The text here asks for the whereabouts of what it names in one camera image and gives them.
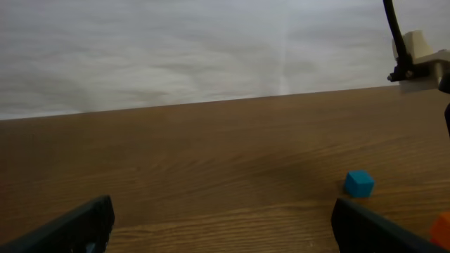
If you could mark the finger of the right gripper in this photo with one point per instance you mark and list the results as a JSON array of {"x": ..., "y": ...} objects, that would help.
[{"x": 448, "y": 119}]

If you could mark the orange cube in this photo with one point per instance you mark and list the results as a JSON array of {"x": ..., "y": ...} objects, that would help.
[{"x": 442, "y": 232}]

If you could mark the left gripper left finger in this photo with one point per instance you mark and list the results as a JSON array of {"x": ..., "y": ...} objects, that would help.
[{"x": 77, "y": 228}]

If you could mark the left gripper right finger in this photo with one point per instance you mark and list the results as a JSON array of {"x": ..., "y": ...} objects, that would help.
[{"x": 369, "y": 232}]

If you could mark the blue cube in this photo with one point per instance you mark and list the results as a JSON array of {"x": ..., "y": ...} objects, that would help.
[{"x": 358, "y": 184}]

